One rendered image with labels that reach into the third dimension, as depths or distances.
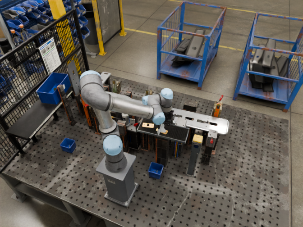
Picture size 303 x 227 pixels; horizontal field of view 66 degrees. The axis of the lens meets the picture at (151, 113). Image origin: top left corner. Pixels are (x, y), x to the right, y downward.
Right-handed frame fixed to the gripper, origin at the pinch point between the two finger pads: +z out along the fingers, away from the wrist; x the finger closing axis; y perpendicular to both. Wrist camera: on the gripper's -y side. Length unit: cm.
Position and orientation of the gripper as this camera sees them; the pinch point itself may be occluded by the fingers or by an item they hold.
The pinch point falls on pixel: (162, 128)
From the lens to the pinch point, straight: 171.4
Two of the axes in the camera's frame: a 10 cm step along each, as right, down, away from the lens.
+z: 0.1, 7.1, 7.0
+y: 8.7, 3.4, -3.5
